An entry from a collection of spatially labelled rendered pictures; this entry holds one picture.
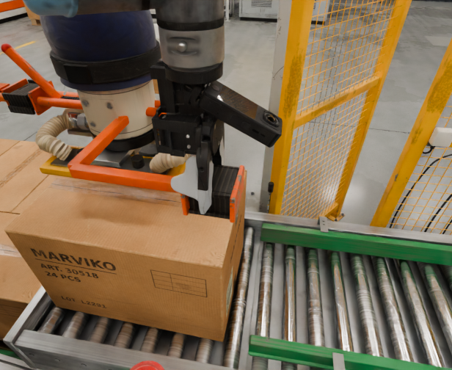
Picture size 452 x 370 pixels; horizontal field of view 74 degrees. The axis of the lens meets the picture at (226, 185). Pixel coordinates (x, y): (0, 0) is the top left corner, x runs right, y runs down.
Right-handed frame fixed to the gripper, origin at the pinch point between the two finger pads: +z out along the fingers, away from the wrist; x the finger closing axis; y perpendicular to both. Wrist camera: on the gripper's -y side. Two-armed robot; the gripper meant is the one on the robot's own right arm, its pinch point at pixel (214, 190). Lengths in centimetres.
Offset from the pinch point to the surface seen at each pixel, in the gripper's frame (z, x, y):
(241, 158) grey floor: 123, -189, 22
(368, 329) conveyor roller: 69, -19, -46
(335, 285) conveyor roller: 69, -34, -37
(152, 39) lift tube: -15.7, -26.2, 18.9
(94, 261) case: 36, -5, 35
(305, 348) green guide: 60, -5, -24
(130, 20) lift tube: -20.0, -21.1, 20.4
